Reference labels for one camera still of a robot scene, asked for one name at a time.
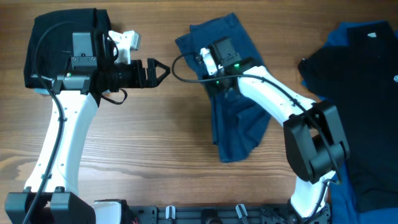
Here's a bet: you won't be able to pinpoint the navy blue shorts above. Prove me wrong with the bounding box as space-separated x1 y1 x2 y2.
175 13 271 163

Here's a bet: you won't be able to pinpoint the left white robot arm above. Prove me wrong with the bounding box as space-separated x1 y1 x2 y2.
5 58 170 223

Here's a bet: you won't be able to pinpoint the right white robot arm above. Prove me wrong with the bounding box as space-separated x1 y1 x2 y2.
201 56 349 222

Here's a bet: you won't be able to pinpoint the folded black garment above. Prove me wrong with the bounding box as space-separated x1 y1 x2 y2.
24 8 111 88

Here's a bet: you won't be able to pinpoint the folded white garment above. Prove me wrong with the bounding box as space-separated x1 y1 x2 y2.
34 88 54 95

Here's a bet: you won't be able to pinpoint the black polo shirt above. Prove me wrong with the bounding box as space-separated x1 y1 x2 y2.
297 21 398 214

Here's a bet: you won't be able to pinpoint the blue garment under polo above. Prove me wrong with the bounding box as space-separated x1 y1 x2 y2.
300 20 398 224

